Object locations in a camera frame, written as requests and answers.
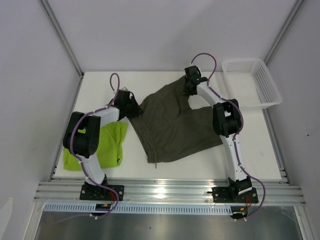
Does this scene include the lime green shorts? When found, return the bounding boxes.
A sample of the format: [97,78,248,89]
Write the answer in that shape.
[63,121,128,171]

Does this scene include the dark olive shorts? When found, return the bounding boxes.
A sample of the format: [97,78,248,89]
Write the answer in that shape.
[130,77,222,164]

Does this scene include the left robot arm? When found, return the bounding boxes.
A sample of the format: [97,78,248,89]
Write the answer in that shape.
[62,88,143,200]

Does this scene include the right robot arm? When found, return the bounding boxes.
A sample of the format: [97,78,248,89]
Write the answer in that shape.
[183,65,252,202]

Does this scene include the white plastic basket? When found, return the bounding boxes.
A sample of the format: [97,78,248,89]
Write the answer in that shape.
[221,58,283,110]

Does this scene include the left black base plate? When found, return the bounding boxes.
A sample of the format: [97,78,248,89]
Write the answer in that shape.
[79,182,125,201]

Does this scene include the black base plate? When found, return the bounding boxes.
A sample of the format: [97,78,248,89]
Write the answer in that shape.
[207,186,259,204]
[79,182,125,201]

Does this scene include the left aluminium corner post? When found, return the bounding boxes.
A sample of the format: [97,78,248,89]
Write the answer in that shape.
[38,0,84,78]

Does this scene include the aluminium corner post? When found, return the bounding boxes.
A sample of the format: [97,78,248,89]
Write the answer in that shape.
[263,0,308,66]
[38,0,84,78]

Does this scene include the white slotted cable duct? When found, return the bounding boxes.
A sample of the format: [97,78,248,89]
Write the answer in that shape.
[43,202,233,216]

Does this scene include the aluminium mounting rail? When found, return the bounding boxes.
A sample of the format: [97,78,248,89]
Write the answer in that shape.
[34,178,306,206]

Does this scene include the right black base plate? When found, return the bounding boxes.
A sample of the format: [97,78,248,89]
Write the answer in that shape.
[207,186,259,204]

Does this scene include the right aluminium corner post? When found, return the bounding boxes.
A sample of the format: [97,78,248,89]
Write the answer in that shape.
[263,0,308,66]

